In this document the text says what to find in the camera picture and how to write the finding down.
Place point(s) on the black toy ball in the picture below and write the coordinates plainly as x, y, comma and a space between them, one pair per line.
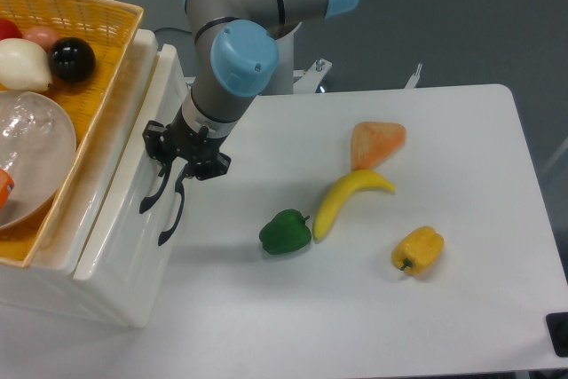
71, 59

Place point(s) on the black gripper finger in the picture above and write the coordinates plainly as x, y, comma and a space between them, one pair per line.
159, 145
216, 166

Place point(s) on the clear plastic bottle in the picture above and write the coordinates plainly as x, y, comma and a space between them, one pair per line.
24, 130

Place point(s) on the white drawer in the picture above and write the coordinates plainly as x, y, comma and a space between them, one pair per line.
123, 249

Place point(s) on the white toy onion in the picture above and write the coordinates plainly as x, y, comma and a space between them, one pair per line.
24, 66

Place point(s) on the pink toy peach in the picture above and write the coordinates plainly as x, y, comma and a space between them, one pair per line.
44, 36

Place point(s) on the black corner device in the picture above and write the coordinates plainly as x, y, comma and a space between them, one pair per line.
557, 323

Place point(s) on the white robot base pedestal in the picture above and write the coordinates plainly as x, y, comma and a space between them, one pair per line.
282, 79

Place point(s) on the orange toy bread slice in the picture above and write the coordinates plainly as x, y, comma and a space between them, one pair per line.
374, 142

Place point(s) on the yellow toy banana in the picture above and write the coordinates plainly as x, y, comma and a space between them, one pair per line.
340, 192

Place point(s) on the grey round plate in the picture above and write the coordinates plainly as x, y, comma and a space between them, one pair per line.
26, 201

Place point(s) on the yellow woven basket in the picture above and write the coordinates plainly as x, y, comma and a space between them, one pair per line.
109, 27

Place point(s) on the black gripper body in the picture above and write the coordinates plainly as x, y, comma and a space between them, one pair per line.
193, 144

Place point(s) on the red toy tomato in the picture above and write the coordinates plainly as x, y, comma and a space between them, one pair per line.
8, 29

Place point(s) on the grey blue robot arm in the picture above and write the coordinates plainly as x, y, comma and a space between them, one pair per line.
236, 45

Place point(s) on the green toy bell pepper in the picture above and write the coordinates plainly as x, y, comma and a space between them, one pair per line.
287, 232

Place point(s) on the black top drawer handle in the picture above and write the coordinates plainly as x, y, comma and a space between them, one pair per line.
149, 201

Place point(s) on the yellow toy bell pepper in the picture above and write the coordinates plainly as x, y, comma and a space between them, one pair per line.
418, 251

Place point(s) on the white plastic drawer cabinet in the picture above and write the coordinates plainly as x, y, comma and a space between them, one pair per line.
49, 283

